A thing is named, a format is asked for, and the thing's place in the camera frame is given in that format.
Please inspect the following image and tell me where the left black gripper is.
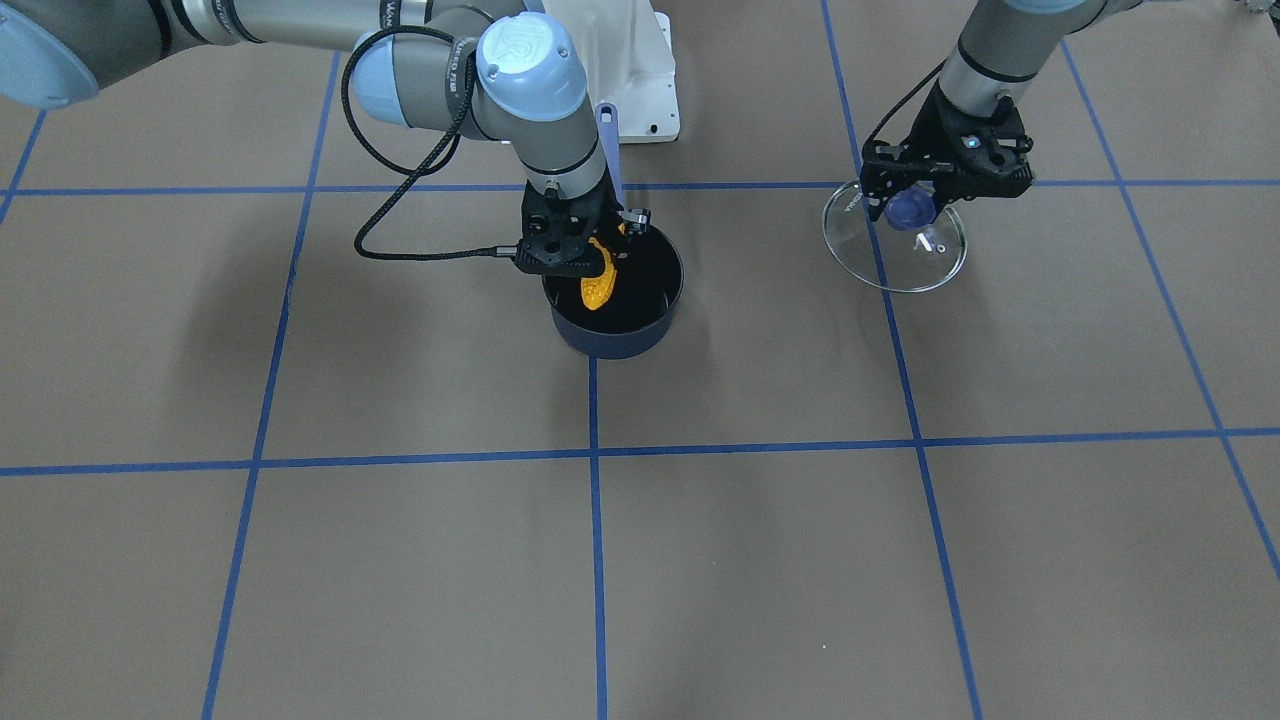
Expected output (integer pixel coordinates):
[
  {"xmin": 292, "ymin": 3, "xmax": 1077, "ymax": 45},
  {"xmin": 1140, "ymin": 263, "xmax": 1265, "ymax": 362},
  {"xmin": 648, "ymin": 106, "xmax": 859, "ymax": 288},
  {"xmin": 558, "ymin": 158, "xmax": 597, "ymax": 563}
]
[{"xmin": 860, "ymin": 85, "xmax": 1036, "ymax": 201}]

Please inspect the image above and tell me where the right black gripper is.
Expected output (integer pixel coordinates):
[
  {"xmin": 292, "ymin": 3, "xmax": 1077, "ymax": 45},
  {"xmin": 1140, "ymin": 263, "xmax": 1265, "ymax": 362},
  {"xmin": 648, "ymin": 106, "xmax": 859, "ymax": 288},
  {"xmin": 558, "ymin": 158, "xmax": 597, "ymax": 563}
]
[{"xmin": 513, "ymin": 179, "xmax": 652, "ymax": 277}]

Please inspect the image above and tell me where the glass pot lid blue knob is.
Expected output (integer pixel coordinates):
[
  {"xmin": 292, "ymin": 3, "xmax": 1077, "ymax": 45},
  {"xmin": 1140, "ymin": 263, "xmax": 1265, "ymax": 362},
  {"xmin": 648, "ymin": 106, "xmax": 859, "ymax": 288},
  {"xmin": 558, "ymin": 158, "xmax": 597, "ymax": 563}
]
[{"xmin": 822, "ymin": 181, "xmax": 969, "ymax": 293}]

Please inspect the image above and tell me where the yellow corn cob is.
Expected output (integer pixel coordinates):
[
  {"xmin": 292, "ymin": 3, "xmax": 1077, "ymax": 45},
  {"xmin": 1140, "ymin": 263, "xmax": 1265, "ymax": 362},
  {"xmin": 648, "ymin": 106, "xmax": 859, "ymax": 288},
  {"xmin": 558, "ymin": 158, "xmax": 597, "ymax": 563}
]
[{"xmin": 579, "ymin": 237, "xmax": 618, "ymax": 313}]

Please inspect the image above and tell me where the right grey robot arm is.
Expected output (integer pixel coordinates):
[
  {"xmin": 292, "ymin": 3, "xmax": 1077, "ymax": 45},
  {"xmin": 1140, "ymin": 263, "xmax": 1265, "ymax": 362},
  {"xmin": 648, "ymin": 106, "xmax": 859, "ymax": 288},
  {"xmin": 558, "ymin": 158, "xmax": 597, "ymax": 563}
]
[{"xmin": 3, "ymin": 1, "xmax": 972, "ymax": 309}]

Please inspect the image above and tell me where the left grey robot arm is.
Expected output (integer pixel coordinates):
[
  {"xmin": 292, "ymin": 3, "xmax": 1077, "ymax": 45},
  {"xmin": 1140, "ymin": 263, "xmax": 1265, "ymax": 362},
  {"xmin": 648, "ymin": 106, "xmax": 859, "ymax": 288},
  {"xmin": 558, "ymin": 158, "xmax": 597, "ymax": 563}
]
[{"xmin": 860, "ymin": 1, "xmax": 1110, "ymax": 213}]

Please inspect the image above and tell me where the dark blue saucepan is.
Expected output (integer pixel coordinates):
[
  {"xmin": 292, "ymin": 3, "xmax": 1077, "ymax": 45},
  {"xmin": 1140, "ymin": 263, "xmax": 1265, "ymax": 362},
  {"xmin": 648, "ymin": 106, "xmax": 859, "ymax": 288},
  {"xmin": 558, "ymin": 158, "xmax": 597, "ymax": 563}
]
[{"xmin": 530, "ymin": 106, "xmax": 684, "ymax": 360}]

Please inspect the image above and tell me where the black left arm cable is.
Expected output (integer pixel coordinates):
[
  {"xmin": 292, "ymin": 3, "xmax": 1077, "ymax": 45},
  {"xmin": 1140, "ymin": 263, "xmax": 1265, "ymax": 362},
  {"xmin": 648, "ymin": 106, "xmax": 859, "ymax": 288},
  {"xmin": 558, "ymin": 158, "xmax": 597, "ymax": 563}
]
[{"xmin": 861, "ymin": 61, "xmax": 947, "ymax": 151}]

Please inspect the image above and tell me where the black braided cable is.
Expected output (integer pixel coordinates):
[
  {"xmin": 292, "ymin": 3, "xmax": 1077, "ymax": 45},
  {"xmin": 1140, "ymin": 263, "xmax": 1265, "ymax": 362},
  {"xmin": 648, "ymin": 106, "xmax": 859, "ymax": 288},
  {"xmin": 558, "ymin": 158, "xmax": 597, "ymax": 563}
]
[{"xmin": 340, "ymin": 26, "xmax": 521, "ymax": 263}]

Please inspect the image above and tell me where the white metal mount base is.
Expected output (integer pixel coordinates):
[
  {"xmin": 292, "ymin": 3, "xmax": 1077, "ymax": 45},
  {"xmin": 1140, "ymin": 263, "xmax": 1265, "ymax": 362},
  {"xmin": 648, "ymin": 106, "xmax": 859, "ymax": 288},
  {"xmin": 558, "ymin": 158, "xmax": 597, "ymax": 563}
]
[{"xmin": 544, "ymin": 1, "xmax": 682, "ymax": 143}]

